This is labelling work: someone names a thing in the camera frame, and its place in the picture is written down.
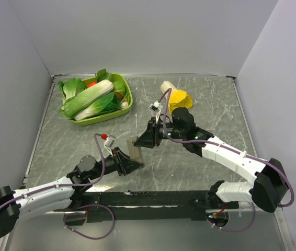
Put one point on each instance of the green leaf lettuce toy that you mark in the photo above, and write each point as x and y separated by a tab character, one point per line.
71	88

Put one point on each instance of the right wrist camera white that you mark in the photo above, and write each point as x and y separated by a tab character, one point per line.
157	108

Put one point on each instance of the red tomato toy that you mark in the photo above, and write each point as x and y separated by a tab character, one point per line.
91	84

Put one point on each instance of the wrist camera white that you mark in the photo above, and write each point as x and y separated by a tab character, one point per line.
157	108
109	140

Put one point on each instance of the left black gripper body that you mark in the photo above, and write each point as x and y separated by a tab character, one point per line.
120	168

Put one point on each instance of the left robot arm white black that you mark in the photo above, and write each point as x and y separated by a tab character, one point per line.
66	192

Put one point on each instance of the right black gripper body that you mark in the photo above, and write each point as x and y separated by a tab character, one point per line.
159	133

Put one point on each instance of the green plastic tray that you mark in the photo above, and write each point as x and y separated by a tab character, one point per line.
119	105

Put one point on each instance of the yellow cabbage toy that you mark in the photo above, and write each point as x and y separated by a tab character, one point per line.
178	98

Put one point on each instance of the large napa cabbage toy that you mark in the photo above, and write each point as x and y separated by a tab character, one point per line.
85	98

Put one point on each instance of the white remote control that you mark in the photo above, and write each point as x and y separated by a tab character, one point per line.
135	152

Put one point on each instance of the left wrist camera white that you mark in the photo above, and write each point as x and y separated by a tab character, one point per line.
109	140

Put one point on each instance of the bok choy toy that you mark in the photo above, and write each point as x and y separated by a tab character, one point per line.
95	108

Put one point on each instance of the round green cabbage toy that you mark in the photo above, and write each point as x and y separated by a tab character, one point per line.
119	87

